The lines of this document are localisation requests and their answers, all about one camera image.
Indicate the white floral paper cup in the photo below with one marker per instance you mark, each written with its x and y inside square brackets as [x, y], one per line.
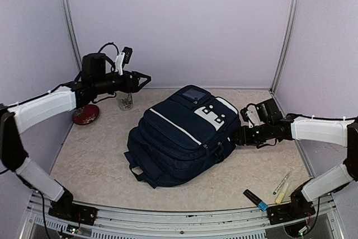
[124, 101]

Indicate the navy blue student backpack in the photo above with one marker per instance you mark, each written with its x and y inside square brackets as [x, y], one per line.
[182, 136]

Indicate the black blue highlighter marker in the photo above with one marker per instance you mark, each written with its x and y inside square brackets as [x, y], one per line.
[255, 200]

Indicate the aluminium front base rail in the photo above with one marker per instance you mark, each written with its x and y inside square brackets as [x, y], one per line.
[113, 222]

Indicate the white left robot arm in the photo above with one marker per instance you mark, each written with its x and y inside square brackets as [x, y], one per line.
[99, 75]

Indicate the white green-tip pen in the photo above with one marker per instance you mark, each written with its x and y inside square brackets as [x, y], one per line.
[281, 184]

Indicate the right aluminium frame post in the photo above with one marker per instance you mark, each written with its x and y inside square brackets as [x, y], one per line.
[285, 46]

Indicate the aluminium frame post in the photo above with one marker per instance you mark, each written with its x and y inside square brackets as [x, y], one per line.
[285, 46]
[71, 32]

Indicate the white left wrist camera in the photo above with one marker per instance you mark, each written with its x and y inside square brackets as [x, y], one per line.
[122, 59]

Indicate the red floral round coaster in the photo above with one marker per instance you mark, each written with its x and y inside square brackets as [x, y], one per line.
[86, 114]

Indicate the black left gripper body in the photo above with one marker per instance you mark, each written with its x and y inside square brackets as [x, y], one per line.
[126, 87]

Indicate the left aluminium frame post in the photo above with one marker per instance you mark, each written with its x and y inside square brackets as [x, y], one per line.
[71, 32]

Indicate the yellow highlighter marker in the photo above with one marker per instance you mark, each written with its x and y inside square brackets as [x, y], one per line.
[282, 193]

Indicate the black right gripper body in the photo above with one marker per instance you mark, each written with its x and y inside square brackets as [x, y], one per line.
[247, 139]

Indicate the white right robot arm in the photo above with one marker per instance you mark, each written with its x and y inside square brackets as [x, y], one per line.
[268, 123]

